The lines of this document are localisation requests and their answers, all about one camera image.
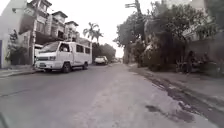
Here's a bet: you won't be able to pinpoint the white car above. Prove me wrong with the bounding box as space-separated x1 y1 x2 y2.
94 55 109 66

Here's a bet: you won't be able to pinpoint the grey concrete road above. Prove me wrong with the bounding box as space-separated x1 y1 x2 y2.
0 62 221 128

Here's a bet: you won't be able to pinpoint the palm trees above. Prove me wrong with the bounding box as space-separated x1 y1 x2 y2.
82 21 104 44

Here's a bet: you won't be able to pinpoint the white van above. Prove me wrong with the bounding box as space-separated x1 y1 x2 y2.
33 40 93 74

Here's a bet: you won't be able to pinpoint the utility pole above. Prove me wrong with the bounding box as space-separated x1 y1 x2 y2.
124 0 148 44

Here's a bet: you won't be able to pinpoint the row of dark trees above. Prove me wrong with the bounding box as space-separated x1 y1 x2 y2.
113 0 224 73

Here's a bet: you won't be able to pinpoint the multi-storey building with balconies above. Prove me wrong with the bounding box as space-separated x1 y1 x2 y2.
0 0 93 69

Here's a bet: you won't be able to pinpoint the dark wet gutter strip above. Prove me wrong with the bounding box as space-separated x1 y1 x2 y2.
128 65 224 128

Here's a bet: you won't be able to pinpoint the pale pole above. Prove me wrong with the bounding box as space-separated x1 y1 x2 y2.
29 6 38 67

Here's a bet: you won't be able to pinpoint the grey concrete pavement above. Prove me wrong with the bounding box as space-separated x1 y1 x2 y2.
136 65 224 108

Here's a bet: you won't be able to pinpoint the grey raised kerb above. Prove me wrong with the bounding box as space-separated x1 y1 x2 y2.
0 67 41 78

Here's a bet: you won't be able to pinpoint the grey wall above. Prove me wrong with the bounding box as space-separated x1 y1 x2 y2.
184 19 224 76

